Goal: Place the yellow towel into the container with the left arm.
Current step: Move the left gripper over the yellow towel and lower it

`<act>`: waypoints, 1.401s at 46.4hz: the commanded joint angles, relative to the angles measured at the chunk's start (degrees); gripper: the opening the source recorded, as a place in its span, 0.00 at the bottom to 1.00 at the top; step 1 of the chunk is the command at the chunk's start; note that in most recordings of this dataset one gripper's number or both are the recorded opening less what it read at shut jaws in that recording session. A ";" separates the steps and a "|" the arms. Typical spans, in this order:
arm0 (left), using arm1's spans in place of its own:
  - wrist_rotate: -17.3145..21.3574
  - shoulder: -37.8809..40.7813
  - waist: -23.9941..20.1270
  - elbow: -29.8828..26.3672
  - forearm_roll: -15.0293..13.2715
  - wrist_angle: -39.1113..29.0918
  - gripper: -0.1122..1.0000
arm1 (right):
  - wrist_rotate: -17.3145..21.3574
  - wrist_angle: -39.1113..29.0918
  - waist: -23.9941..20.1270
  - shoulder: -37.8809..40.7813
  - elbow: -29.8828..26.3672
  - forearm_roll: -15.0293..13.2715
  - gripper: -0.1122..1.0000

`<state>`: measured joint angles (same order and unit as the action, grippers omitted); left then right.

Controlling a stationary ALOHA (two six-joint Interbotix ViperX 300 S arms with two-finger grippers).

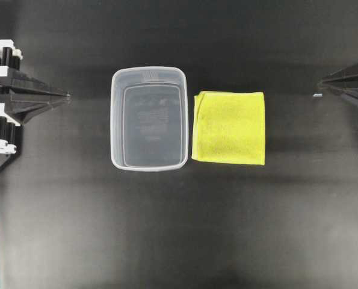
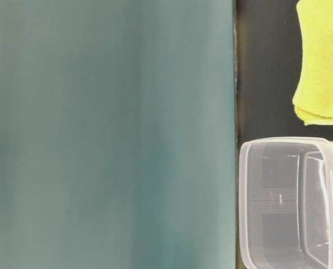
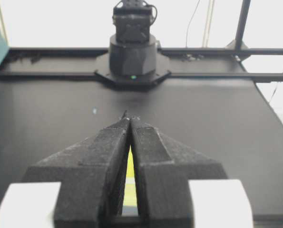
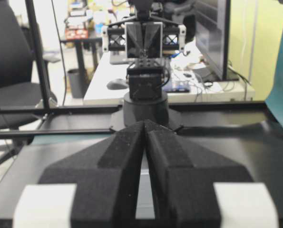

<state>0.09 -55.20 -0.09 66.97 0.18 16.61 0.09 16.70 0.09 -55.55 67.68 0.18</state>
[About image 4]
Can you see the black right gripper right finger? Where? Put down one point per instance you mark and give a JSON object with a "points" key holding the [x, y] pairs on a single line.
{"points": [[203, 188]]}

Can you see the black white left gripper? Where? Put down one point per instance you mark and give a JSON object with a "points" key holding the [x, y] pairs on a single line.
{"points": [[143, 34]]}

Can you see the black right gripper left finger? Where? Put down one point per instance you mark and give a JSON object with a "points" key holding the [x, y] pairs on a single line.
{"points": [[96, 187]]}

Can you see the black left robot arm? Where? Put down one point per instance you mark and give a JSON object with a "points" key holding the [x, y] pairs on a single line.
{"points": [[144, 101]]}

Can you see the white office desk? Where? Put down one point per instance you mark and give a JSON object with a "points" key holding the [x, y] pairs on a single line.
{"points": [[183, 69]]}

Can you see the black computer mouse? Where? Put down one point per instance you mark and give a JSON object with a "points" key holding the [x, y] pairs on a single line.
{"points": [[117, 84]]}

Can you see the blue white card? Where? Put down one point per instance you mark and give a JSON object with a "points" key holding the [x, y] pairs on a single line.
{"points": [[177, 87]]}

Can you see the black computer monitor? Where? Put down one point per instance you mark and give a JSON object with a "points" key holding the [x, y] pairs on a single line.
{"points": [[212, 29]]}

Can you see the red white box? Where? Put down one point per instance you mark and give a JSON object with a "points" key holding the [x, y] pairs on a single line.
{"points": [[72, 34]]}

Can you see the black waste bin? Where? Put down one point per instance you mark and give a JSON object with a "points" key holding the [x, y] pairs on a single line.
{"points": [[78, 83]]}

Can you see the black office chair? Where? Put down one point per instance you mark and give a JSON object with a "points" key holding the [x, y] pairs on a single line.
{"points": [[16, 64]]}

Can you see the black vertical frame post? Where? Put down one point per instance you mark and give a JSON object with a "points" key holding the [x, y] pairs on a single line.
{"points": [[43, 77]]}

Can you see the black horizontal frame rail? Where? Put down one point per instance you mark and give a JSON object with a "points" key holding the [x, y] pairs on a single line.
{"points": [[62, 110]]}

